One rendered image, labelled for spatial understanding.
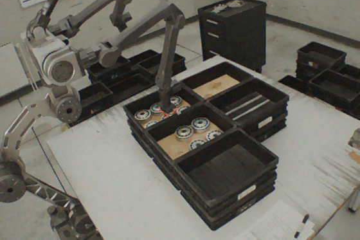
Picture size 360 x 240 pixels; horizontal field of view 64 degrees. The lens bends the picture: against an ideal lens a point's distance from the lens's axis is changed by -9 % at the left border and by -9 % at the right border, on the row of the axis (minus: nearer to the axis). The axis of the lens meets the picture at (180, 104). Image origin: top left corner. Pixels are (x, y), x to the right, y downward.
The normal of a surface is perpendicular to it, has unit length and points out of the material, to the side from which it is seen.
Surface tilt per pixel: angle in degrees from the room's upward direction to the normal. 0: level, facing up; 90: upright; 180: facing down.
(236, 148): 0
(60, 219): 0
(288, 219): 0
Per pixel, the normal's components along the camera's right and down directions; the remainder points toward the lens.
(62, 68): 0.59, 0.40
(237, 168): -0.13, -0.81
